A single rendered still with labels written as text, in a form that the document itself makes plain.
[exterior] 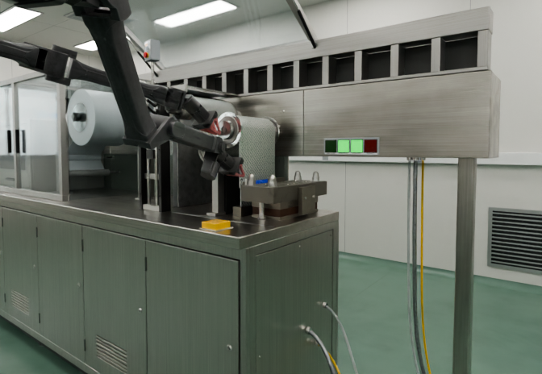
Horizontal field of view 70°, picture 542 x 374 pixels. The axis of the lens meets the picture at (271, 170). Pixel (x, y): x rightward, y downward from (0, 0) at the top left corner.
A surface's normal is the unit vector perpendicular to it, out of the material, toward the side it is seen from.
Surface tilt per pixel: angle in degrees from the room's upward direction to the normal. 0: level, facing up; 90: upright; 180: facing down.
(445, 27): 90
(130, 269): 90
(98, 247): 90
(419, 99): 90
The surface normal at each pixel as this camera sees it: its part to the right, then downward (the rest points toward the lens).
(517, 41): -0.60, 0.04
